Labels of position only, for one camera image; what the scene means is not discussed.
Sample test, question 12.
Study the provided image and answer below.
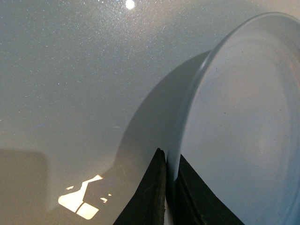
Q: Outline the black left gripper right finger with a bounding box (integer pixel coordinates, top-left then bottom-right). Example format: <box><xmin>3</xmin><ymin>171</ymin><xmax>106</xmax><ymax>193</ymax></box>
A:
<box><xmin>173</xmin><ymin>156</ymin><xmax>243</xmax><ymax>225</ymax></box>

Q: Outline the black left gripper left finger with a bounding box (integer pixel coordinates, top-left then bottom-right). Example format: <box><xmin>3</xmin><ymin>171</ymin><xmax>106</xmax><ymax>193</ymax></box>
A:
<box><xmin>114</xmin><ymin>148</ymin><xmax>166</xmax><ymax>225</ymax></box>

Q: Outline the grey-blue round plate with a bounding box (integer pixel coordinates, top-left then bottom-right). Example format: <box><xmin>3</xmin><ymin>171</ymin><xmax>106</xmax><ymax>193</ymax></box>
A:
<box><xmin>167</xmin><ymin>12</ymin><xmax>300</xmax><ymax>225</ymax></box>

